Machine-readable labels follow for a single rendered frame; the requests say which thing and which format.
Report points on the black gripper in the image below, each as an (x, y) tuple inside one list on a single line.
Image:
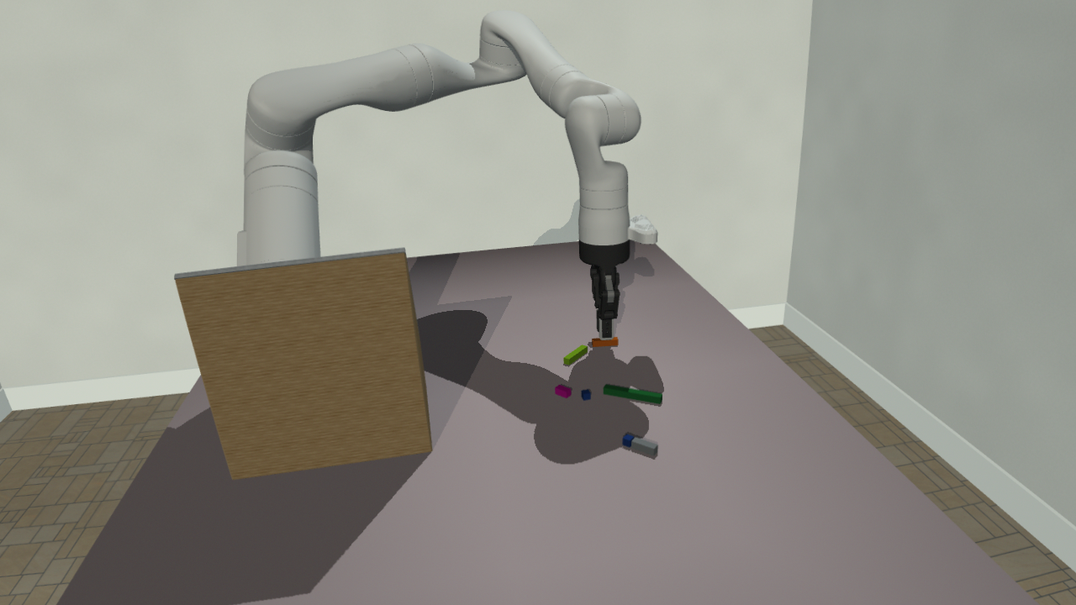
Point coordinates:
[(605, 277)]

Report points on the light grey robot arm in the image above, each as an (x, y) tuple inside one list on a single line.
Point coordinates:
[(281, 209)]

